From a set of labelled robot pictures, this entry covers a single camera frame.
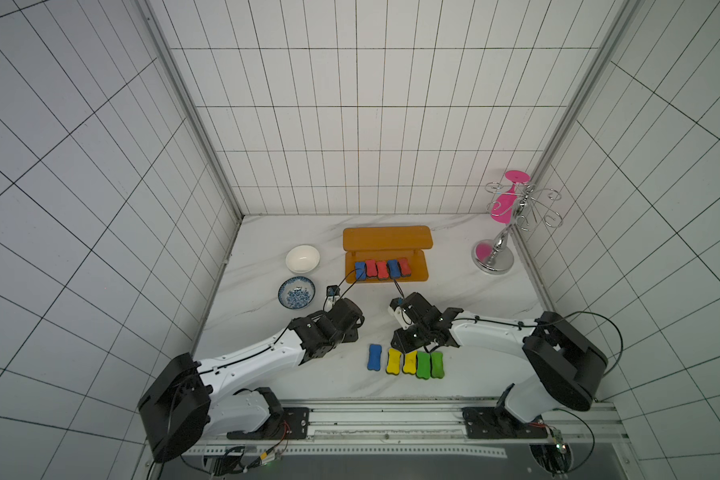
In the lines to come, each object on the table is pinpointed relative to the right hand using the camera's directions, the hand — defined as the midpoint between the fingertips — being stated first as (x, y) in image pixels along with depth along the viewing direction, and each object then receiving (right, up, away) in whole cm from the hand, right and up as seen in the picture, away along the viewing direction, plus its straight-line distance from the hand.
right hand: (385, 347), depth 86 cm
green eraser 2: (+14, -4, -5) cm, 15 cm away
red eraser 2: (+8, +22, +15) cm, 28 cm away
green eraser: (+10, -3, -5) cm, 12 cm away
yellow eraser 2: (+6, -3, -6) cm, 9 cm away
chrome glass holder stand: (+41, +26, +21) cm, 53 cm away
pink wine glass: (+35, +42, 0) cm, 54 cm away
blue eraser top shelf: (-4, -2, -4) cm, 6 cm away
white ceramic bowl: (-28, +25, +15) cm, 40 cm away
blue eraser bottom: (+4, +21, +15) cm, 26 cm away
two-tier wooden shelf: (+1, +31, +9) cm, 32 cm away
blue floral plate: (-29, +14, +11) cm, 34 cm away
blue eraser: (-8, +21, +14) cm, 26 cm away
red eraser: (0, +21, +14) cm, 25 cm away
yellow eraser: (+2, -2, -3) cm, 4 cm away
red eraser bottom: (-4, +22, +15) cm, 27 cm away
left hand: (-13, +6, -3) cm, 14 cm away
